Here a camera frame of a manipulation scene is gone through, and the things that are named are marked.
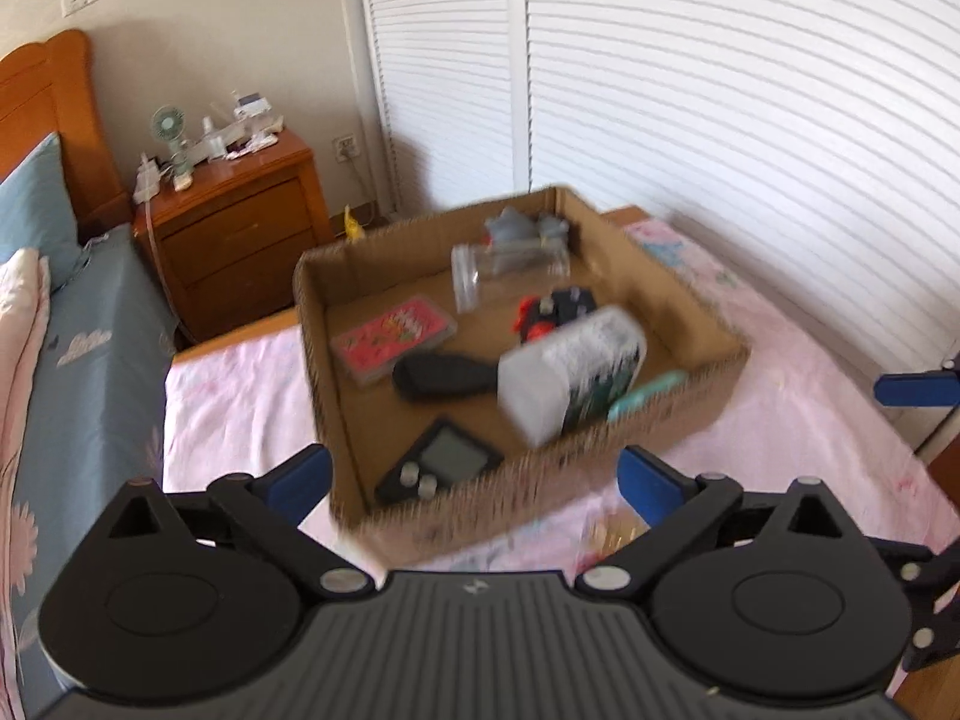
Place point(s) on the wall power outlet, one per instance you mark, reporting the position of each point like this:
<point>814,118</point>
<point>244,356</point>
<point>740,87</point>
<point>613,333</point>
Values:
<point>346,149</point>

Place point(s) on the brown cardboard box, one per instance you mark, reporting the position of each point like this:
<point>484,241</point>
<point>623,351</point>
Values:
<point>368,427</point>

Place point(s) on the white gadget on stand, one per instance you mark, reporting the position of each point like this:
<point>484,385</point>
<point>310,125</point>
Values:
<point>260,122</point>

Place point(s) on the black toy cube red wheels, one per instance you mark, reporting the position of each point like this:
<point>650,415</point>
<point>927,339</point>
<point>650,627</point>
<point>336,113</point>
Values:
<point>538,316</point>

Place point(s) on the white louvered closet doors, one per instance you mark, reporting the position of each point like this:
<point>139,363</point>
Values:
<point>811,143</point>

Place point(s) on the red card case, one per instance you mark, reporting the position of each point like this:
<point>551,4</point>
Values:
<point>369,351</point>

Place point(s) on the pink folded quilt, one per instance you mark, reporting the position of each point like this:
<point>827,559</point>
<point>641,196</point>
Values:
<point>25,315</point>

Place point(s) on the floral pink bedsheet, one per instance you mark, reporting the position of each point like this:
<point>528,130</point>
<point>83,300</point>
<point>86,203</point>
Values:
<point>245,406</point>

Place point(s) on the wooden nightstand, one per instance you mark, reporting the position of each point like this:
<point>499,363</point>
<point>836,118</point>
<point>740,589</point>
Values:
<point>226,248</point>

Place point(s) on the clear jar gold capsules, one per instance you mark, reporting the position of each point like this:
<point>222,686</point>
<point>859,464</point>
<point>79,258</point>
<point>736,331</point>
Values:
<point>607,531</point>

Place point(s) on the black digital kitchen timer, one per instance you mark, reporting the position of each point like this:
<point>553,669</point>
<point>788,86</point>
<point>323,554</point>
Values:
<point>444,455</point>

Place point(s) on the blue grey bed sheet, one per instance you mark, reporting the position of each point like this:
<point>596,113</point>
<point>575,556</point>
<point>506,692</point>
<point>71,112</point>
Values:
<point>95,420</point>

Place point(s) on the small green desk fan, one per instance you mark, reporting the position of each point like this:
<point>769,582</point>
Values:
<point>167,126</point>

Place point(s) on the grey plush toy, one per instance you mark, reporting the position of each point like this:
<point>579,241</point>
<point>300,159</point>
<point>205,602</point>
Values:
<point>511,226</point>

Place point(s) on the black oval glossy case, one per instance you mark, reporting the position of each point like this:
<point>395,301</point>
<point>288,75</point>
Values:
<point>432,376</point>

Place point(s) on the white frosted plastic bottle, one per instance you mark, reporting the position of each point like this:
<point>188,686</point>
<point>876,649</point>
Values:
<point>552,386</point>

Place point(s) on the clear plastic jar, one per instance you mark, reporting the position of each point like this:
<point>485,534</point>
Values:
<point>489,274</point>

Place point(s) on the blue pillow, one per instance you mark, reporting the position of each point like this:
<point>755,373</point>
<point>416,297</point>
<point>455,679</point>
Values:
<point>36,212</point>

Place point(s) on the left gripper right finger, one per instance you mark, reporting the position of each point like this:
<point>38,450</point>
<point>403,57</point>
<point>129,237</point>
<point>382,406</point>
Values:
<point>681,513</point>

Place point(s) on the white power strip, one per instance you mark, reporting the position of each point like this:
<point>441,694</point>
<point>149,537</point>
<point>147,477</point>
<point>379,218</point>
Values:
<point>148,182</point>

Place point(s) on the wooden bed headboard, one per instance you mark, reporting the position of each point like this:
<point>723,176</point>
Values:
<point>48,88</point>

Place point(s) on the clear spray bottle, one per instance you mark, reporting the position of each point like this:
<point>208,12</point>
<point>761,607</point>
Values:
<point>215,148</point>

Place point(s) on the mint green round object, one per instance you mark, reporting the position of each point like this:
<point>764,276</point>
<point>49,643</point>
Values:
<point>637,399</point>

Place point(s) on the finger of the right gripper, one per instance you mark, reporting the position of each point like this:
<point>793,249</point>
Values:
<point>927,388</point>
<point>930,583</point>

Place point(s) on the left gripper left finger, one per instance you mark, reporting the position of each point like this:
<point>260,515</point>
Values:
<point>263,516</point>

